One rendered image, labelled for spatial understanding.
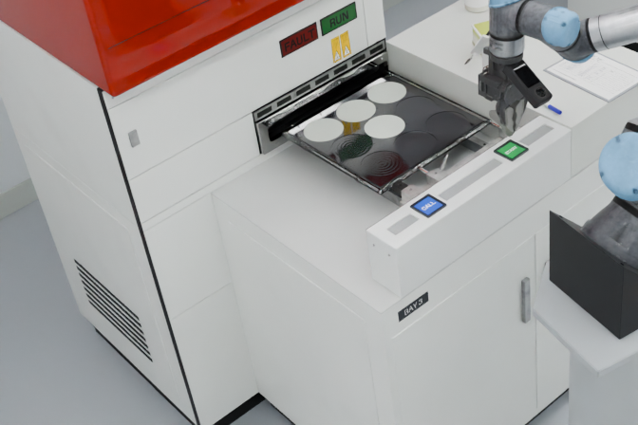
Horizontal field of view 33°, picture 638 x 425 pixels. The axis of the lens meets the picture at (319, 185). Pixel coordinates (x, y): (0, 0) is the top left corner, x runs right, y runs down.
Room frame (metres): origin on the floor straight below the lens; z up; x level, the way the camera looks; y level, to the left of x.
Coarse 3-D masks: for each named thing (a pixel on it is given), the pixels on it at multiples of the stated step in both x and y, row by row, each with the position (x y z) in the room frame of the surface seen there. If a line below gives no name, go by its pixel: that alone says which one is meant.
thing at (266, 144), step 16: (368, 64) 2.45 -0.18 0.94; (384, 64) 2.50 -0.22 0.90; (336, 80) 2.39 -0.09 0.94; (304, 96) 2.34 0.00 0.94; (320, 96) 2.36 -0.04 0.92; (272, 112) 2.29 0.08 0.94; (288, 112) 2.30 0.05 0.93; (320, 112) 2.36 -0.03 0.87; (256, 128) 2.25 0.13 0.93; (288, 128) 2.31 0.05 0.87; (272, 144) 2.26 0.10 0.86
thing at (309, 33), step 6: (306, 30) 2.36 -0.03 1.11; (312, 30) 2.37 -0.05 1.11; (294, 36) 2.34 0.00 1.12; (300, 36) 2.35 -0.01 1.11; (306, 36) 2.36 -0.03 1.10; (312, 36) 2.37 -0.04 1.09; (282, 42) 2.32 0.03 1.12; (288, 42) 2.33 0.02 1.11; (294, 42) 2.34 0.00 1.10; (300, 42) 2.35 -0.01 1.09; (306, 42) 2.36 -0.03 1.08; (282, 48) 2.32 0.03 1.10; (288, 48) 2.33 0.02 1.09; (294, 48) 2.34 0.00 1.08
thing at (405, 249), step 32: (544, 128) 2.02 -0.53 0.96; (480, 160) 1.93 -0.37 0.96; (544, 160) 1.94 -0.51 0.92; (448, 192) 1.84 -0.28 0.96; (480, 192) 1.82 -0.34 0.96; (512, 192) 1.88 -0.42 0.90; (544, 192) 1.94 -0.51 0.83; (384, 224) 1.76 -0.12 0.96; (416, 224) 1.75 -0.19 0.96; (448, 224) 1.76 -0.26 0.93; (480, 224) 1.82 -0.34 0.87; (384, 256) 1.71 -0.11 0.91; (416, 256) 1.71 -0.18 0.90; (448, 256) 1.76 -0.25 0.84
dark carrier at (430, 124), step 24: (360, 96) 2.36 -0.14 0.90; (408, 96) 2.33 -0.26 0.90; (432, 96) 2.31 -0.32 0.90; (312, 120) 2.28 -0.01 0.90; (408, 120) 2.22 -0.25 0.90; (432, 120) 2.20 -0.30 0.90; (456, 120) 2.18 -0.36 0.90; (480, 120) 2.17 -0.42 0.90; (312, 144) 2.18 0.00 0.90; (336, 144) 2.17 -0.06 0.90; (360, 144) 2.15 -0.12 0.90; (384, 144) 2.13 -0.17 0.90; (408, 144) 2.12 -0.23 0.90; (432, 144) 2.10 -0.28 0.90; (360, 168) 2.05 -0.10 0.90; (384, 168) 2.04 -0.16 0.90; (408, 168) 2.02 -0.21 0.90
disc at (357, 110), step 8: (344, 104) 2.33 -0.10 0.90; (352, 104) 2.33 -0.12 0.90; (360, 104) 2.32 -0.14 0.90; (368, 104) 2.32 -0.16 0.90; (336, 112) 2.31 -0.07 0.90; (344, 112) 2.30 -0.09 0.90; (352, 112) 2.29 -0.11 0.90; (360, 112) 2.29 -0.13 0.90; (368, 112) 2.28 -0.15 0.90; (344, 120) 2.26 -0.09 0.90; (352, 120) 2.26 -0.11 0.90; (360, 120) 2.25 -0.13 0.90
